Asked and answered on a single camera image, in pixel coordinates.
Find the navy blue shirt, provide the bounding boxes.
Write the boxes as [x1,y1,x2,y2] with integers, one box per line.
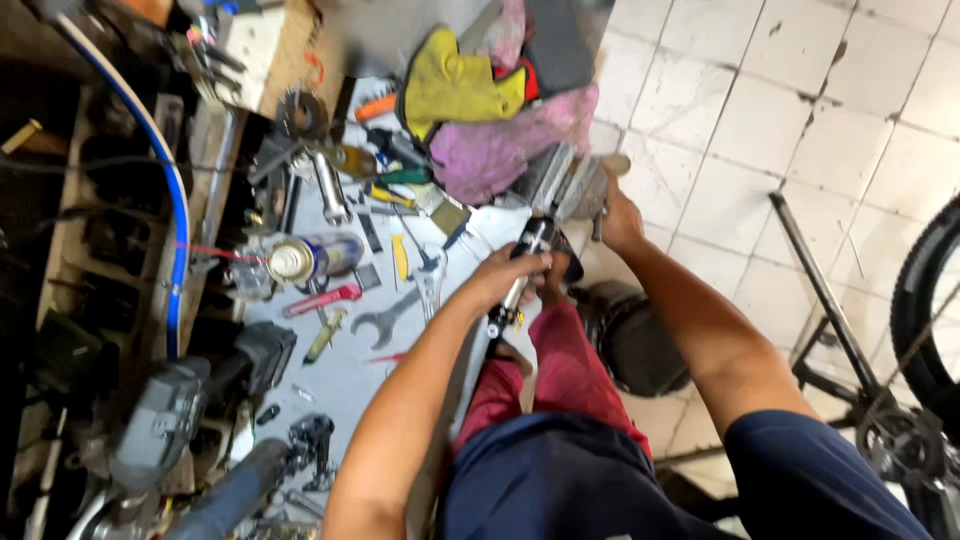
[435,408,935,540]

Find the blue grey power tool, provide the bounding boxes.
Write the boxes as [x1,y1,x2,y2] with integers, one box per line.
[163,438,295,540]

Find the black bicycle tyre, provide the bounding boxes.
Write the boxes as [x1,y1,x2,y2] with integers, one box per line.
[889,193,960,445]

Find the cluttered wooden shelf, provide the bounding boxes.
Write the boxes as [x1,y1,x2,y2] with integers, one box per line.
[0,71,230,540]

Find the person's right hand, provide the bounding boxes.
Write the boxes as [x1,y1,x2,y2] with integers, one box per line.
[596,172,647,254]

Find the brown cardboard box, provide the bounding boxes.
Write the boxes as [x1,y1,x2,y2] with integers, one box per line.
[257,0,348,123]

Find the person's left hand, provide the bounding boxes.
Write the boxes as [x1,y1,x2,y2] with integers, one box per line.
[465,243,556,313]

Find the silver adjustable wrench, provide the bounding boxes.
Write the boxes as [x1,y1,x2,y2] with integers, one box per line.
[411,264,445,325]

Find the red utility knife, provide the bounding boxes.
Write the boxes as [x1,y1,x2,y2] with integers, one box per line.
[281,282,364,320]

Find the pink plastic bag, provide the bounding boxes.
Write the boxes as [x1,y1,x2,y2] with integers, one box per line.
[478,0,528,70]

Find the dark grey flat block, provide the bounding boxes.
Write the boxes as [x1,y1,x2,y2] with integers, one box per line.
[522,0,599,99]

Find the yellow cloth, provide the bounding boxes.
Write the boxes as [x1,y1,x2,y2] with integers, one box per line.
[400,27,528,144]

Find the white box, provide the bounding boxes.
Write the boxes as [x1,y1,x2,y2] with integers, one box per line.
[212,6,288,114]

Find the yellow green handled screwdriver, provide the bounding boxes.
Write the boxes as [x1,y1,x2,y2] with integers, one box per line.
[301,306,349,367]

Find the black bicycle derailleur with chain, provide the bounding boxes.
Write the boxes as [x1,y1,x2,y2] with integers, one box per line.
[287,413,339,494]

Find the metal toothed sprocket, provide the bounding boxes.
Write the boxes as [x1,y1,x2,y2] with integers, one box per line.
[275,85,332,141]

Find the paint brush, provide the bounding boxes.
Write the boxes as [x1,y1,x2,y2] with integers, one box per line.
[417,186,474,240]

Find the red cloth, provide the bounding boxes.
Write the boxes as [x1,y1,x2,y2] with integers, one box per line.
[492,58,542,104]

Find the blue hose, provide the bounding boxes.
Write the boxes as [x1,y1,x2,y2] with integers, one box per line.
[54,10,190,363]

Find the black and silver shock absorber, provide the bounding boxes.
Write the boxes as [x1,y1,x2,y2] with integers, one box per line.
[484,215,562,343]

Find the yellow handled tool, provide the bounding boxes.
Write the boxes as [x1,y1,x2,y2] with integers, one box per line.
[389,233,411,283]

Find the yellow black handled screwdriver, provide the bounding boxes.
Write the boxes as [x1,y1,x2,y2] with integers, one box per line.
[363,182,417,210]

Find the orange handled screwdriver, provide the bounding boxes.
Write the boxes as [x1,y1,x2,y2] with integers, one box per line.
[353,91,399,124]

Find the black bicycle frame with crank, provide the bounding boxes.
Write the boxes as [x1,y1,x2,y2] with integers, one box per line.
[768,190,960,540]

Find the grey open-end wrench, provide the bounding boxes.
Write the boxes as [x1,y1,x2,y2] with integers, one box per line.
[350,288,423,352]

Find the pink cloth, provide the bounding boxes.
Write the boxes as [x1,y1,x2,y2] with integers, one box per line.
[428,83,601,208]

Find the spray can with red straw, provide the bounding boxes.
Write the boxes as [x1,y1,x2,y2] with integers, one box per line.
[175,231,367,288]

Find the red shorts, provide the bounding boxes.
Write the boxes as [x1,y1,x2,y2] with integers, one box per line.
[450,298,655,462]

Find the chrome metal tube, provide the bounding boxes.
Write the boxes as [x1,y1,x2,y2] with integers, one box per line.
[310,148,354,228]

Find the black round stool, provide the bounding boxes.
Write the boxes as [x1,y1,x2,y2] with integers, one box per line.
[579,279,693,399]

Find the grey bench vise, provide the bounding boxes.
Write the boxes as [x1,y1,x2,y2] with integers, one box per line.
[516,142,633,228]

